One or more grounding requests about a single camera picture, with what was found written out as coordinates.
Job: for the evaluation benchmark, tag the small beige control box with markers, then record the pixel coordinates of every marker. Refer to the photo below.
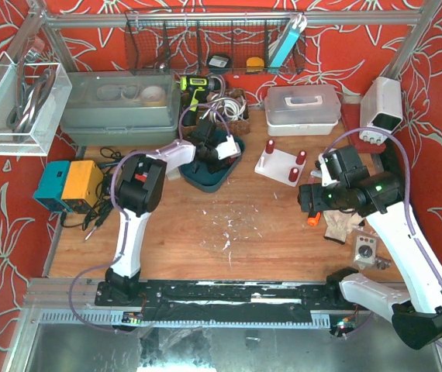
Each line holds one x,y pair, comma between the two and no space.
365,251

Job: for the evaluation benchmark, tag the yellow tape measure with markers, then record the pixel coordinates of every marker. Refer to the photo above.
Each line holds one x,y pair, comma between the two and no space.
254,65

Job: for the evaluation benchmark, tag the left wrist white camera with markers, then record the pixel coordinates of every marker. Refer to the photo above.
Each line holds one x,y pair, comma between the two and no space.
228,149

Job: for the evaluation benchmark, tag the white power supply unit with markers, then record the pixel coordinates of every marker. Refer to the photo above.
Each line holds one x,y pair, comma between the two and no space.
381,108

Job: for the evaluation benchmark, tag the red book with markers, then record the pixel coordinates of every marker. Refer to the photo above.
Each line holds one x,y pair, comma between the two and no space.
350,115

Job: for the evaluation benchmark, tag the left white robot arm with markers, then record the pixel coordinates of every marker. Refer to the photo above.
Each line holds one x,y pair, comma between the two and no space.
136,191

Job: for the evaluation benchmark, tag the small grey metal plate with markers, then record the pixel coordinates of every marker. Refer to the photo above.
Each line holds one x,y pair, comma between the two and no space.
173,175

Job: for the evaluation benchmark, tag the grey plastic toolbox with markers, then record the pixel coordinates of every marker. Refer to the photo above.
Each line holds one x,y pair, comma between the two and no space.
117,108

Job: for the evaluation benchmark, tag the teal plastic tray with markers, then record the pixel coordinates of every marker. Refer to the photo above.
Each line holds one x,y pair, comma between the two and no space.
197,175

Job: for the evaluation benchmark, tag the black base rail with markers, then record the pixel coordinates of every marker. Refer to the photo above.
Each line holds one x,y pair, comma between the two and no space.
241,302

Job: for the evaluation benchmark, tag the black round tin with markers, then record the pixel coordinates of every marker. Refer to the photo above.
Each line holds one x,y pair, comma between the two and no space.
219,63

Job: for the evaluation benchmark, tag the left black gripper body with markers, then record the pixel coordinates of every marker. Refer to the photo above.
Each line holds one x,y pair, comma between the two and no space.
199,163

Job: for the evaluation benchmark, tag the white peg board fixture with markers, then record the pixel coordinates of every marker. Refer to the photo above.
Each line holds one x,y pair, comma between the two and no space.
277,166

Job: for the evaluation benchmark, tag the yellow soldering station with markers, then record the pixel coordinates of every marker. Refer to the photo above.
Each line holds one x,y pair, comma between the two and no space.
80,189

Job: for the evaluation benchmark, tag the clear acrylic box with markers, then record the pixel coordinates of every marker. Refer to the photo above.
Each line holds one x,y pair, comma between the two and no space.
33,97

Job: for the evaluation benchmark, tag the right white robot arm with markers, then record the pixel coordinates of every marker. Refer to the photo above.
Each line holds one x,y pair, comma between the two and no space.
416,312

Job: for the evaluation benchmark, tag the yellow green cordless drill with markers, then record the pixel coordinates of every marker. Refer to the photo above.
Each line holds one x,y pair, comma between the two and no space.
198,88

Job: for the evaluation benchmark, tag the white plastic storage box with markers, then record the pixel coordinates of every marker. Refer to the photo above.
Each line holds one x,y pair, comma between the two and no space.
302,110

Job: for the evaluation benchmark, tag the wicker basket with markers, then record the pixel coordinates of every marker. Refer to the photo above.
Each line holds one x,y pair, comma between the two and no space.
228,111

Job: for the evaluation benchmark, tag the large red spring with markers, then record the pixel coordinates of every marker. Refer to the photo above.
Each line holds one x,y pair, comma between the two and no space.
270,147
301,158

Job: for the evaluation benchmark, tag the orange black screwdriver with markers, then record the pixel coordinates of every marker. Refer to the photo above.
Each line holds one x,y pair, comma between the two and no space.
313,218

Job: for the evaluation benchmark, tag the black cable duct strip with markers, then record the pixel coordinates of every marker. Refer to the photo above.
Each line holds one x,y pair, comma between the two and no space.
399,217

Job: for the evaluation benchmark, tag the black wire basket shelf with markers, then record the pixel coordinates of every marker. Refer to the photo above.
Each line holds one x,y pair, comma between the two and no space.
180,40

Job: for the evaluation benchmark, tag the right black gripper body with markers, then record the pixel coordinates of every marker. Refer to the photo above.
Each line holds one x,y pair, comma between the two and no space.
305,198

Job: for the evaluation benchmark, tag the teal box device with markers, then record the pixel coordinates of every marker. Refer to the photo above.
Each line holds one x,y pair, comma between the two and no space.
51,186

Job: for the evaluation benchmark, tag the blue white flat box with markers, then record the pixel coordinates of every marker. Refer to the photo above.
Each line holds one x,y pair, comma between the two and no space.
283,45

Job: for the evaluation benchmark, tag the small red spring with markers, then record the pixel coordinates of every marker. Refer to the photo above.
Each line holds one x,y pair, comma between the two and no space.
293,175

